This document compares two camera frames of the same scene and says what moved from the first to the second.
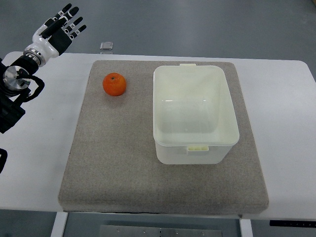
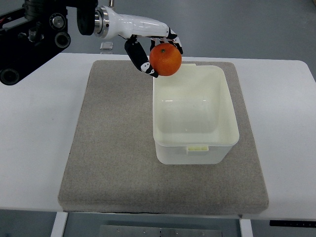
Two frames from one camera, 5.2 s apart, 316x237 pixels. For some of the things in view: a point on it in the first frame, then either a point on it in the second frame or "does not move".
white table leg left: (59, 224) does not move
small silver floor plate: (106, 46) does not move
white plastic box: (193, 121) does not move
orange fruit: (114, 84) -> (165, 59)
